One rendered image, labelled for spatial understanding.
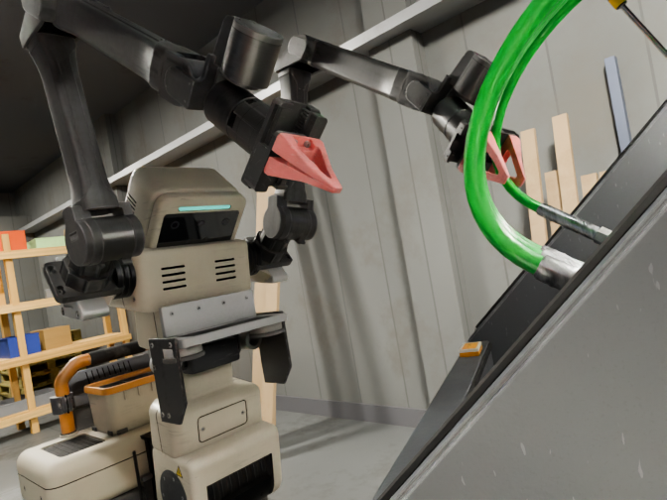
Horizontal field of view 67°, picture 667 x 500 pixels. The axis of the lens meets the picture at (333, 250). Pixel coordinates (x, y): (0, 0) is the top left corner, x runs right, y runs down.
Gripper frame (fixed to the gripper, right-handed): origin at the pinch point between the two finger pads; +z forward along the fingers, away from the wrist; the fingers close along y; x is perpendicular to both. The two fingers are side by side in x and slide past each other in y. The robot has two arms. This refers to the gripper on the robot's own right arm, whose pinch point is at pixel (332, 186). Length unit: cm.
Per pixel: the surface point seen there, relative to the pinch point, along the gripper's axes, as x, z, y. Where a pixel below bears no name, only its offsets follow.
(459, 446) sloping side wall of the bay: -18.4, 26.0, 0.0
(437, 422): 5.3, 21.3, -15.6
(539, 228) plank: 199, -20, -29
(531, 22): -6.9, 12.9, 19.8
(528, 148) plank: 206, -47, -1
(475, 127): -8.0, 13.7, 12.7
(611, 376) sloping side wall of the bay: -16.6, 29.0, 7.1
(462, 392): 15.1, 20.2, -16.5
